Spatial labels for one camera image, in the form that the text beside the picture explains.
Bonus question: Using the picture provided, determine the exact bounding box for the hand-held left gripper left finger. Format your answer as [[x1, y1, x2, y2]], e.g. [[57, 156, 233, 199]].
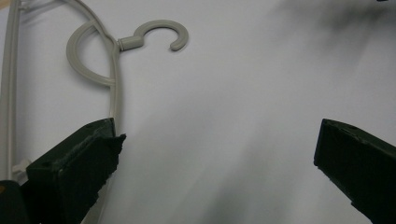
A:
[[21, 117, 127, 224]]

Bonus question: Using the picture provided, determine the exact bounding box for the grey plastic clothes hanger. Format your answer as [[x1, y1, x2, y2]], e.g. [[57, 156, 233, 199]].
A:
[[0, 0, 190, 224]]

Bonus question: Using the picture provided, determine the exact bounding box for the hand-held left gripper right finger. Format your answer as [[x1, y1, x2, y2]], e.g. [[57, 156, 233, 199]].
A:
[[313, 118, 396, 224]]

